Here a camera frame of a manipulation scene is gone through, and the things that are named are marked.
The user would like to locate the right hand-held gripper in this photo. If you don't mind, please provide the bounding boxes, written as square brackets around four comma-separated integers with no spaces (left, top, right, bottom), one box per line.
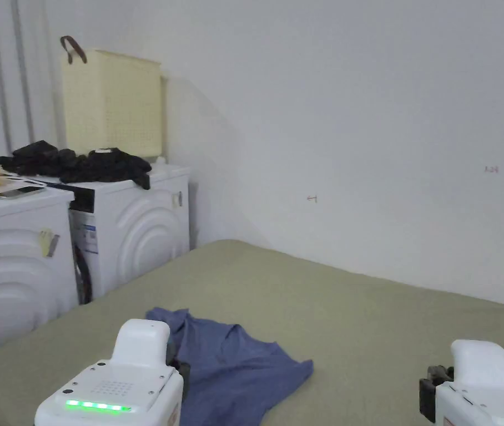
[419,339,504,426]

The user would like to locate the blue shirt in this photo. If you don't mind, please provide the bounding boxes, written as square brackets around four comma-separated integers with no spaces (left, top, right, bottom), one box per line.
[145,307,314,426]

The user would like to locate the white washing machine with clothes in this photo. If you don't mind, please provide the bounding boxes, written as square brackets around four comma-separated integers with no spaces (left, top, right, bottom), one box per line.
[0,35,191,305]

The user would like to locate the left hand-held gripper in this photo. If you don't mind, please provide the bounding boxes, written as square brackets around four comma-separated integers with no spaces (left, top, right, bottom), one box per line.
[34,318,191,426]

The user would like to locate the bed with pale green sheet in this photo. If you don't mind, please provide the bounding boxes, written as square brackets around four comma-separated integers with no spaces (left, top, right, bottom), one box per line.
[0,239,504,426]

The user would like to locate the white washing machine with phone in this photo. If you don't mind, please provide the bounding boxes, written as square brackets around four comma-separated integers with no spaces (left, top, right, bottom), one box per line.
[0,162,79,364]

